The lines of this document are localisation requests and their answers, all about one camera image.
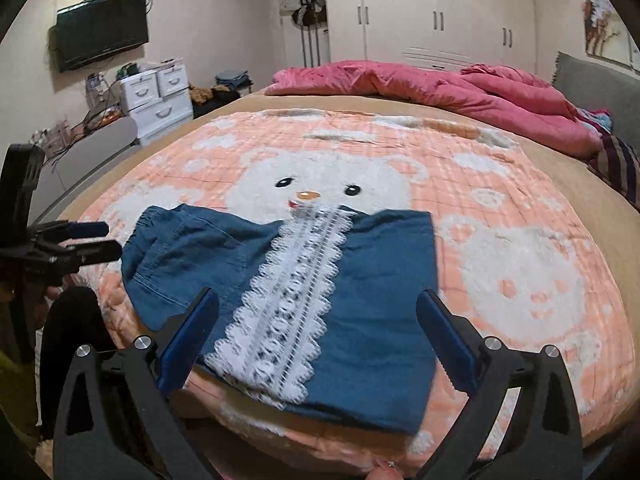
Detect white wardrobe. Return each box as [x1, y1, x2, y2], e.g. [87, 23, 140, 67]
[322, 0, 538, 73]

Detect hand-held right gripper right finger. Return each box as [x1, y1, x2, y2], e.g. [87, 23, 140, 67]
[416, 289, 585, 480]

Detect colourful crumpled clothes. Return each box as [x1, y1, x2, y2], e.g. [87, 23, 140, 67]
[577, 108, 613, 133]

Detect hanging bags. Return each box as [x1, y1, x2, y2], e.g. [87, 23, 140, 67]
[280, 0, 327, 28]

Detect stack of folded clothes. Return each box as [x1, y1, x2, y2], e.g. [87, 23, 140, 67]
[216, 69, 251, 92]

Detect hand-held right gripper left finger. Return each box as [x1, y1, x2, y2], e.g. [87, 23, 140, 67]
[52, 287, 221, 480]

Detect floral wall painting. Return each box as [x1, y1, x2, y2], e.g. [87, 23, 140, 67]
[575, 0, 640, 68]

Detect blue pants with white lace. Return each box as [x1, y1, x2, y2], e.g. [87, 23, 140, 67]
[121, 203, 441, 435]

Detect pink quilt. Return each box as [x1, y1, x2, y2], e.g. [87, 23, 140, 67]
[264, 60, 603, 157]

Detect grey quilted headboard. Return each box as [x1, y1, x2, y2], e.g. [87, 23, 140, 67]
[551, 51, 640, 146]

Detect dark striped pillow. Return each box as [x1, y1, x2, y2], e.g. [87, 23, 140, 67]
[587, 135, 640, 206]

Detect white drawer chest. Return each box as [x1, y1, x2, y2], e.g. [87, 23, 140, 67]
[116, 62, 194, 146]

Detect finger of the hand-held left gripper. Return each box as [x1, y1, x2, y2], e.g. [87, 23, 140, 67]
[50, 240, 123, 274]
[29, 221, 110, 244]

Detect peach bear printed blanket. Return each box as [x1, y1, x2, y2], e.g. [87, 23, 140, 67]
[65, 109, 638, 476]

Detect black wall television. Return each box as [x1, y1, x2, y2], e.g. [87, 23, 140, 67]
[50, 0, 150, 73]

